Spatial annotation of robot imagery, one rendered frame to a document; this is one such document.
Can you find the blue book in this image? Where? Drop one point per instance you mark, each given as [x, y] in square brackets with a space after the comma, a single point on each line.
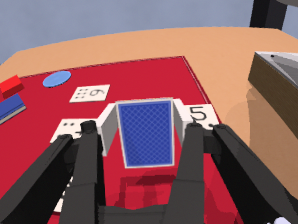
[11, 107]

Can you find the red rectangular box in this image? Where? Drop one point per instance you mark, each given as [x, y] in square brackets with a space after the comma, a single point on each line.
[11, 86]

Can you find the blue round disc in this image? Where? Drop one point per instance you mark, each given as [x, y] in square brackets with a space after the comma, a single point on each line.
[56, 79]

